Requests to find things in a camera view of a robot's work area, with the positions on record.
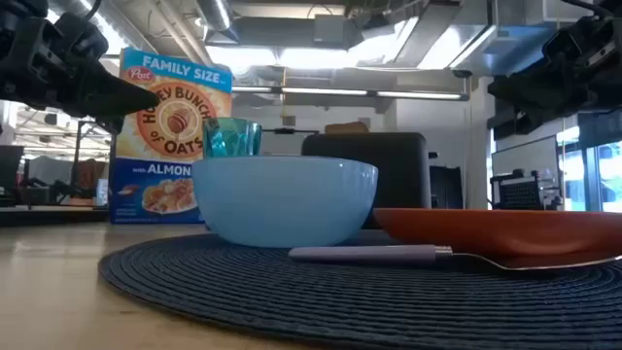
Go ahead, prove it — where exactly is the teal faceted glass tumbler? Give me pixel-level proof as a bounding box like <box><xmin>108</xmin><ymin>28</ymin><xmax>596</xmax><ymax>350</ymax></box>
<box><xmin>202</xmin><ymin>117</ymin><xmax>262</xmax><ymax>158</ymax></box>

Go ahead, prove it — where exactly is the honey oats cereal box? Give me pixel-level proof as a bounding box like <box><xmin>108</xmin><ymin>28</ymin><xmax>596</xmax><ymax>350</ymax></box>
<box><xmin>109</xmin><ymin>47</ymin><xmax>233</xmax><ymax>225</ymax></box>

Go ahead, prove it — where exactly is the brown bread toast slice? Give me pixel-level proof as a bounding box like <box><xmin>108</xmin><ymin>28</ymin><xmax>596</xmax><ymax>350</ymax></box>
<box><xmin>324</xmin><ymin>121</ymin><xmax>370</xmax><ymax>135</ymax></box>

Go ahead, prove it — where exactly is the small printed sign card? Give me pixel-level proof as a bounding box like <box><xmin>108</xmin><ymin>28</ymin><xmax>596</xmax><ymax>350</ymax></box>
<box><xmin>95</xmin><ymin>178</ymin><xmax>110</xmax><ymax>208</ymax></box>

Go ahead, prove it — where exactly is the light blue bowl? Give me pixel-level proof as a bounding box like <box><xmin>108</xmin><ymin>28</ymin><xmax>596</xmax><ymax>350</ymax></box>
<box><xmin>191</xmin><ymin>155</ymin><xmax>379</xmax><ymax>249</ymax></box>

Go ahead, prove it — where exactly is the ceiling strip light fixture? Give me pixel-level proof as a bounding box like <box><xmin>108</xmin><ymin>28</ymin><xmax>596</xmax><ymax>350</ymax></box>
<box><xmin>231</xmin><ymin>86</ymin><xmax>470</xmax><ymax>102</ymax></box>

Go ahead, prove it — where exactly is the spoon with lilac handle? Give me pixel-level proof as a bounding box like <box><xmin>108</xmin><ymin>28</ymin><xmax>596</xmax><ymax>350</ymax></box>
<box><xmin>288</xmin><ymin>244</ymin><xmax>622</xmax><ymax>272</ymax></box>

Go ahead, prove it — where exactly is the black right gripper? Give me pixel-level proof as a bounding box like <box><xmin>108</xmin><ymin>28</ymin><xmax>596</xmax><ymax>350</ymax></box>
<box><xmin>541</xmin><ymin>14</ymin><xmax>622</xmax><ymax>116</ymax></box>

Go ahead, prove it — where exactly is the black robot station frame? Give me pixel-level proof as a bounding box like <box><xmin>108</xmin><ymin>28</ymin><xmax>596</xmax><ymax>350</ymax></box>
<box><xmin>72</xmin><ymin>120</ymin><xmax>116</xmax><ymax>205</ymax></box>

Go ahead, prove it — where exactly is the orange plate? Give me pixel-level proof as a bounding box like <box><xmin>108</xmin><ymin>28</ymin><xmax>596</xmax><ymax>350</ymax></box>
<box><xmin>372</xmin><ymin>207</ymin><xmax>622</xmax><ymax>269</ymax></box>

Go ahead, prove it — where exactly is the dark round woven placemat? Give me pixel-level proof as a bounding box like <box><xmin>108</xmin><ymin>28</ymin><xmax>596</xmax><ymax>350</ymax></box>
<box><xmin>96</xmin><ymin>228</ymin><xmax>622</xmax><ymax>350</ymax></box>

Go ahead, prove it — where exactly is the black computer monitor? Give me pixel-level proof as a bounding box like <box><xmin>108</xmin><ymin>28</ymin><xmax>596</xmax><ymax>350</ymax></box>
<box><xmin>0</xmin><ymin>145</ymin><xmax>24</xmax><ymax>193</ymax></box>

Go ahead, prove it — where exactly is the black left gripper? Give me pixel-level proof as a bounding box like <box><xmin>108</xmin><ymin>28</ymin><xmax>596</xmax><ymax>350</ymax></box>
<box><xmin>0</xmin><ymin>12</ymin><xmax>161</xmax><ymax>136</ymax></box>

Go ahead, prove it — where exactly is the black toaster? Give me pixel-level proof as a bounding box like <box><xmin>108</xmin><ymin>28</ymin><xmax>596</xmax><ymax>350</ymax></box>
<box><xmin>300</xmin><ymin>131</ymin><xmax>440</xmax><ymax>229</ymax></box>

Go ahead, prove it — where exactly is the black perforated rack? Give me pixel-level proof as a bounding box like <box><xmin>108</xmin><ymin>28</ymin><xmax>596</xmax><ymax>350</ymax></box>
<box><xmin>489</xmin><ymin>168</ymin><xmax>565</xmax><ymax>211</ymax></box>

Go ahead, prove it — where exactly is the silver ceiling duct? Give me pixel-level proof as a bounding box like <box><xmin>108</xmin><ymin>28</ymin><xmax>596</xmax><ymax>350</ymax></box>
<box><xmin>196</xmin><ymin>0</ymin><xmax>239</xmax><ymax>33</ymax></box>

